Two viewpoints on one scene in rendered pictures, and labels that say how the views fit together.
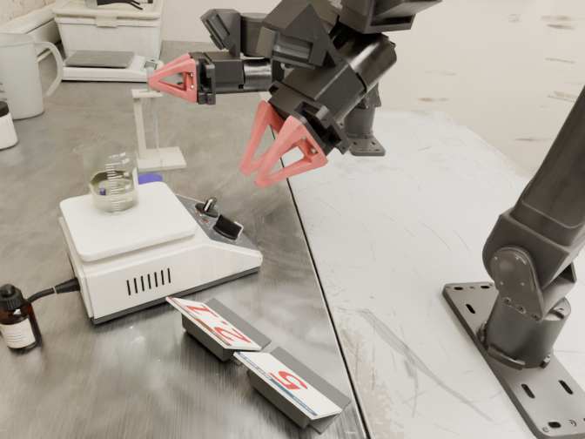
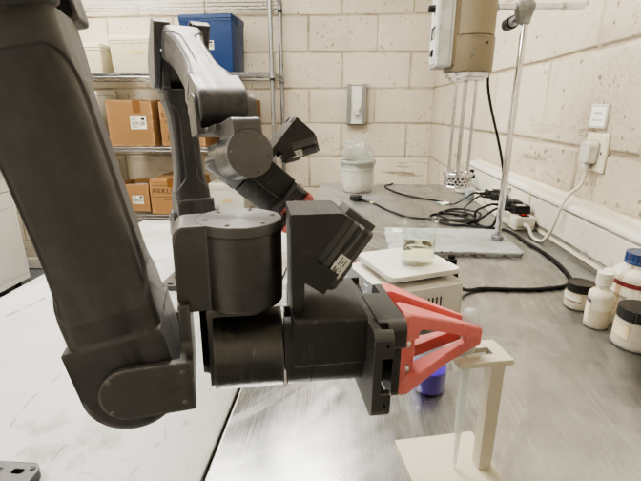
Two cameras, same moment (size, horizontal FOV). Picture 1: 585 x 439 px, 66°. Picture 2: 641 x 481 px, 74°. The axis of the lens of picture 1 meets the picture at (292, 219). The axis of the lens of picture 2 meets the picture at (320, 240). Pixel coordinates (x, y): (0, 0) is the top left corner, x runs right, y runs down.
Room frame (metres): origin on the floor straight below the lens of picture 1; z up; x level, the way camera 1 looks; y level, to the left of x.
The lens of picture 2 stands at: (1.05, 0.21, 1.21)
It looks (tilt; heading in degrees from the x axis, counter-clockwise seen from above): 17 degrees down; 195
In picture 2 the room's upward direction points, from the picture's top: straight up
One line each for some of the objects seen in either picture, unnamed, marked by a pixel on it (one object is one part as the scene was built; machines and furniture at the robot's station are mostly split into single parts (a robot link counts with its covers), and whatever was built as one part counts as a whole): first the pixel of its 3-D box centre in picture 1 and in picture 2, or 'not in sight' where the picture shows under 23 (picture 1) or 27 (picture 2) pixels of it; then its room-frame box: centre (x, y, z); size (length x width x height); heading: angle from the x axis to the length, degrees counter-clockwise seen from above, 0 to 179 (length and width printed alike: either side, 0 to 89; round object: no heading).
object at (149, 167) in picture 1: (149, 178); (429, 365); (0.61, 0.22, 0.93); 0.04 x 0.04 x 0.06
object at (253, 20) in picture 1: (272, 50); (196, 298); (0.81, 0.06, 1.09); 0.12 x 0.09 x 0.12; 121
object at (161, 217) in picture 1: (127, 215); (405, 262); (0.41, 0.18, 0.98); 0.12 x 0.12 x 0.01; 35
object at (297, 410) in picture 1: (293, 377); not in sight; (0.27, -0.01, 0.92); 0.09 x 0.06 x 0.04; 51
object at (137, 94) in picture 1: (157, 126); (457, 415); (0.73, 0.25, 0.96); 0.08 x 0.08 x 0.13; 24
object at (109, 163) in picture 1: (109, 176); (420, 240); (0.42, 0.20, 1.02); 0.06 x 0.05 x 0.08; 126
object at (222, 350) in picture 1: (218, 320); not in sight; (0.33, 0.07, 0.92); 0.09 x 0.06 x 0.04; 51
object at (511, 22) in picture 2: not in sight; (516, 15); (-0.06, 0.36, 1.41); 0.25 x 0.11 x 0.05; 101
